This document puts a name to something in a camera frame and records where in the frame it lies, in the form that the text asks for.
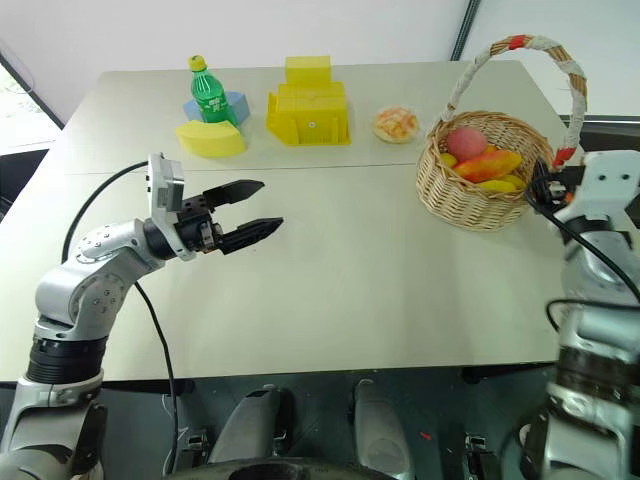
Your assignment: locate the grey robot leg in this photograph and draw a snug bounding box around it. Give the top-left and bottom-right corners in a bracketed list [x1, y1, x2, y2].
[351, 378, 416, 480]
[208, 384, 297, 466]

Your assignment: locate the yellow foam wedge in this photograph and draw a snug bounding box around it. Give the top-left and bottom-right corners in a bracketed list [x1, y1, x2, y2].
[174, 119, 247, 160]

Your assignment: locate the small yellow foam block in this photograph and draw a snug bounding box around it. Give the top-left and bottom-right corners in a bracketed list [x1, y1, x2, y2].
[284, 55, 334, 86]

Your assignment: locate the grey right robot leg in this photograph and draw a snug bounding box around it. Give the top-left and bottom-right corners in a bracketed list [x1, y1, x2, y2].
[351, 378, 416, 480]

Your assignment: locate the black window frame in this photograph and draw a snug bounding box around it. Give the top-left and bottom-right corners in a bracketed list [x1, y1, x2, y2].
[0, 49, 67, 130]

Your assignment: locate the red apple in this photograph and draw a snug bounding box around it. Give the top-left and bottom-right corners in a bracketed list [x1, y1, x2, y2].
[446, 127, 489, 163]

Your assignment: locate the grey left robot leg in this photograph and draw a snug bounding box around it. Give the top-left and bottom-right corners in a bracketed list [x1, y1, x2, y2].
[208, 384, 297, 466]

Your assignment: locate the dark wall post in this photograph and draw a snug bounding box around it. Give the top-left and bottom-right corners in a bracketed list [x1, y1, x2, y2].
[449, 0, 482, 62]

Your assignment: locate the dark side table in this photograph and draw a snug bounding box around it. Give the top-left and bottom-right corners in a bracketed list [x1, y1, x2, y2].
[558, 113, 640, 154]

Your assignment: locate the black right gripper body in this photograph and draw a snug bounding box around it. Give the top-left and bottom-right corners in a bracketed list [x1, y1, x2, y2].
[530, 172, 574, 211]

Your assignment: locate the green plastic soda bottle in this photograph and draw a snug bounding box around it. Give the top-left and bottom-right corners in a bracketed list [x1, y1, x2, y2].
[187, 54, 241, 134]

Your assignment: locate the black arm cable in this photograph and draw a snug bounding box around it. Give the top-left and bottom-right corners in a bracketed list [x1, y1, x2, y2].
[523, 185, 640, 332]
[60, 159, 180, 476]

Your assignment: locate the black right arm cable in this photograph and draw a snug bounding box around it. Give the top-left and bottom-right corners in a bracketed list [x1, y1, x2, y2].
[523, 185, 640, 332]

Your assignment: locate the wide yellow foam block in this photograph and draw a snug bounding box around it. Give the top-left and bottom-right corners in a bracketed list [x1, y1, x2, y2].
[276, 81, 349, 115]

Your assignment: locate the yellow plastic bin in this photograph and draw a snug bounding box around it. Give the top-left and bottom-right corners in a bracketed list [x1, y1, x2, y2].
[264, 82, 353, 147]

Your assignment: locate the yellow banana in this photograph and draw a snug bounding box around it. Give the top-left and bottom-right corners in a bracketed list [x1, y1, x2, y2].
[474, 173, 528, 195]

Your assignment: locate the blue foam block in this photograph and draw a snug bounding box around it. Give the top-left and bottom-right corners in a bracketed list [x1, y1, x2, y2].
[182, 90, 251, 127]

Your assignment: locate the dark round robot waist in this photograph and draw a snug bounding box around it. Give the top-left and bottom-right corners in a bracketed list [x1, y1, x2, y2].
[164, 456, 384, 480]

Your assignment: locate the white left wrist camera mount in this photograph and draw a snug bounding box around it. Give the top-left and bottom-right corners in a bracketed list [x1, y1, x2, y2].
[146, 152, 197, 262]

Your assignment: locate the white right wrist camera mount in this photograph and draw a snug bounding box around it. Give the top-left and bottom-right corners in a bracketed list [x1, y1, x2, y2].
[553, 150, 640, 225]

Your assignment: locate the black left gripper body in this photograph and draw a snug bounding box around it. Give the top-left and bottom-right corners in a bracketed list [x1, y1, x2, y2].
[174, 192, 225, 256]

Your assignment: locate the wicker basket with wrapped handle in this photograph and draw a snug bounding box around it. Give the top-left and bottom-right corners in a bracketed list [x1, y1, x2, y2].
[415, 33, 589, 232]

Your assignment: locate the orange red mango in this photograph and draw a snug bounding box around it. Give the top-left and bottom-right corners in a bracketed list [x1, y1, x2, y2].
[453, 149, 524, 184]

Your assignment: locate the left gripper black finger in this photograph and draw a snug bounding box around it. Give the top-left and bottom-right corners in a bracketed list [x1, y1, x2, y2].
[202, 179, 266, 209]
[218, 216, 285, 257]

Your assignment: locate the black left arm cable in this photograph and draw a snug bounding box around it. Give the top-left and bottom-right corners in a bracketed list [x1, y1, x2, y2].
[60, 159, 180, 476]

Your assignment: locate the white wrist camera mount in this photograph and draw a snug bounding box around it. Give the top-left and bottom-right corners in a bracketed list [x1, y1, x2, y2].
[553, 150, 640, 225]
[146, 152, 197, 262]

